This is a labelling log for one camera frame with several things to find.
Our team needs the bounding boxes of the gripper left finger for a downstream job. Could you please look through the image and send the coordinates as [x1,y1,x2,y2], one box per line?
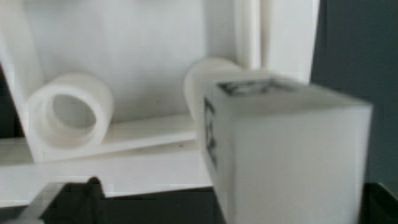
[16,177,108,224]

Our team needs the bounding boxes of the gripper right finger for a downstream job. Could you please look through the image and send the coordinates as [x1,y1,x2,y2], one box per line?
[360,182,398,224]

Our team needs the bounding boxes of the white chair seat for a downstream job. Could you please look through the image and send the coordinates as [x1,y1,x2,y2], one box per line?
[0,0,320,208]

